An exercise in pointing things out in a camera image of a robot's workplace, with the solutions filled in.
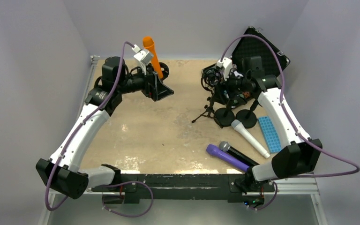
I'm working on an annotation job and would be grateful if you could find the orange microphone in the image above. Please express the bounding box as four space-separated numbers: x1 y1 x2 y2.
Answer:
142 36 164 79

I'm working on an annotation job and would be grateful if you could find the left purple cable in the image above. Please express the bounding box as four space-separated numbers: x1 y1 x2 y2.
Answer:
45 41 155 218

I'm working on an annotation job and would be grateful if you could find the round-base shock-mount stand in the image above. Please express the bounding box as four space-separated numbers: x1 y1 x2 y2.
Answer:
158 62 170 80

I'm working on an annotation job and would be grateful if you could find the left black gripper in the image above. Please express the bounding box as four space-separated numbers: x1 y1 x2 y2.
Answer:
116 61 173 101

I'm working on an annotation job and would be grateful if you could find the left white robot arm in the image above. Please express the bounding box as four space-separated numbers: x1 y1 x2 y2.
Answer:
36 56 174 199

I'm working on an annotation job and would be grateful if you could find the black tripod shock-mount stand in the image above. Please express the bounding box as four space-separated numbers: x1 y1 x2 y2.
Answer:
191 65 220 124

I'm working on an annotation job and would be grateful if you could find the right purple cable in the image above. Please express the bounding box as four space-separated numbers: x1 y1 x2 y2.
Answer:
219 34 360 212

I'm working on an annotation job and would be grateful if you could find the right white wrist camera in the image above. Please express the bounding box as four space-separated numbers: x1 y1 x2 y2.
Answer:
216 57 233 81

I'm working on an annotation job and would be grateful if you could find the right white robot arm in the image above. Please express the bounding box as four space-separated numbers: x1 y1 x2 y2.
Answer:
216 57 322 191

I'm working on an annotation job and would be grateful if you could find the purple cable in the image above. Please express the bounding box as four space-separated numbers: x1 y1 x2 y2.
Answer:
219 34 360 212
45 41 155 218

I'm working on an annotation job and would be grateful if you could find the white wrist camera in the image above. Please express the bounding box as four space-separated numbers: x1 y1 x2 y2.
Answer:
132 45 154 67
216 57 233 81

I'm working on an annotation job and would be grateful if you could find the white microphone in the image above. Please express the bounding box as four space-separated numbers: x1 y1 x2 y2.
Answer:
231 120 270 158

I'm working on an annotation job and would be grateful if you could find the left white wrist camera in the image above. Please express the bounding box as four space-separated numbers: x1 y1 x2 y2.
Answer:
132 45 154 67

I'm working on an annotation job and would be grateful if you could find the black silver-mesh microphone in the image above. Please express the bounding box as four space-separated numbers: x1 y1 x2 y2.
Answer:
219 141 259 166

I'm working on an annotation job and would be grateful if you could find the black clip stand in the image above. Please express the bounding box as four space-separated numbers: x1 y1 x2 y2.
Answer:
235 99 259 128
214 100 235 128

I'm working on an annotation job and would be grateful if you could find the purple microphone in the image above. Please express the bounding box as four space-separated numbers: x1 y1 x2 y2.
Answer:
206 144 249 172

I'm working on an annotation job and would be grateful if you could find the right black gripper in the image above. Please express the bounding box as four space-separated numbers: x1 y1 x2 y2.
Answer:
211 67 250 105

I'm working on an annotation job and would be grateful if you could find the blue lego baseplate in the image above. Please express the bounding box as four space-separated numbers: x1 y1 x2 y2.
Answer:
257 116 282 154

